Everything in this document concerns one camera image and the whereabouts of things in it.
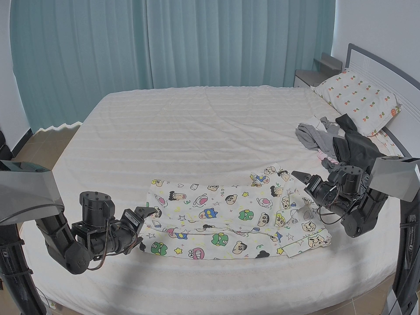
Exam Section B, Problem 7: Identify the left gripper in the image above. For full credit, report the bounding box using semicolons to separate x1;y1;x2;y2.
108;205;158;253

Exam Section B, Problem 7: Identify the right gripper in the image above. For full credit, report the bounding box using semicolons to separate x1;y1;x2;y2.
291;170;340;211

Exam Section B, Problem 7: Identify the white printed pyjama top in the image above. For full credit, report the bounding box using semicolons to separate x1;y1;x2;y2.
139;163;332;261

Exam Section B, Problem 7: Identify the pile of clothes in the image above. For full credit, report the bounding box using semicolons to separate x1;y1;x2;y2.
295;114;389;183

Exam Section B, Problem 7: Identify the bed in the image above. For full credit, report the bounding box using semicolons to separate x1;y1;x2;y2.
23;43;420;315

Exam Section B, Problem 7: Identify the white printed pillow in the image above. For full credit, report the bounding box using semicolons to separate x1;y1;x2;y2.
310;70;403;138

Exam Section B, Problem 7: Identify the grey bedside table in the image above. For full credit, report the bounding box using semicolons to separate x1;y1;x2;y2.
294;53;343;88

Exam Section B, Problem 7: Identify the blue-green curtain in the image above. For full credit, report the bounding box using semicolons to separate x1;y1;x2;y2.
10;0;336;134

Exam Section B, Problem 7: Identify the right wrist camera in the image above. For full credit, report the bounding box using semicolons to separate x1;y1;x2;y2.
327;170;344;186

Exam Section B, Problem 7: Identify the black cable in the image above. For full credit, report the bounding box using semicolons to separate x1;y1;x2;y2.
88;235;145;271
316;204;346;226

